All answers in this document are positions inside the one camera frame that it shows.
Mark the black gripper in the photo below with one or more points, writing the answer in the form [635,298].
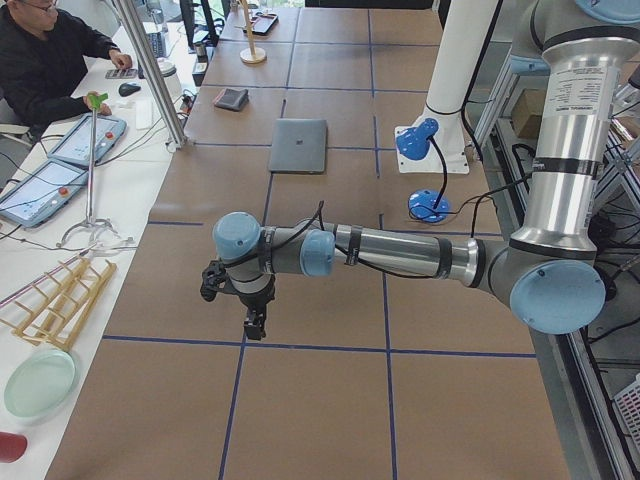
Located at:
[254,300]

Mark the silver grey laptop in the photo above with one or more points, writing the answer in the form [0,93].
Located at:
[298,146]

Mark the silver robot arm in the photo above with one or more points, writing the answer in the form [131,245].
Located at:
[545,272]

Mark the wooden dish rack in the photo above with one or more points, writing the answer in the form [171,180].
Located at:
[54,308]

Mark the blue desk lamp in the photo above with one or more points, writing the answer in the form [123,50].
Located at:
[418,152]

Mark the pale green glass plate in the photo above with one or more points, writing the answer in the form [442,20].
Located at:
[40,384]

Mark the grey folded cloth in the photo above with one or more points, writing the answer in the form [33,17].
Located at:
[232,99]

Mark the lower teach pendant tablet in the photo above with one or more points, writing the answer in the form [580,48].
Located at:
[42,194]

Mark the teach pendant tablet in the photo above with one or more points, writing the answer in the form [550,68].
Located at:
[77,144]
[42,194]

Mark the upper teach pendant tablet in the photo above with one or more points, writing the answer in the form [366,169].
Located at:
[77,144]

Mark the black computer mouse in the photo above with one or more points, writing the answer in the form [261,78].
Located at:
[127,89]

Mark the wooden mug tree stand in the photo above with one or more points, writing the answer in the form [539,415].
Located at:
[252,54]

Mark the red cup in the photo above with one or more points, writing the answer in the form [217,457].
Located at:
[12,446]

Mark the metal reacher grabber tool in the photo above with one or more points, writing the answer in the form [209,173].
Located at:
[95,227]

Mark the cardboard box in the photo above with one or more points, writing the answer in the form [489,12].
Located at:
[526,115]

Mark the person in black sweater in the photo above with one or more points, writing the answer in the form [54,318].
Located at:
[43,52]

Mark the aluminium frame post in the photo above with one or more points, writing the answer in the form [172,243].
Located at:
[167,92]

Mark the white camera mast with base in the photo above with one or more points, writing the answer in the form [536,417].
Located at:
[466,28]

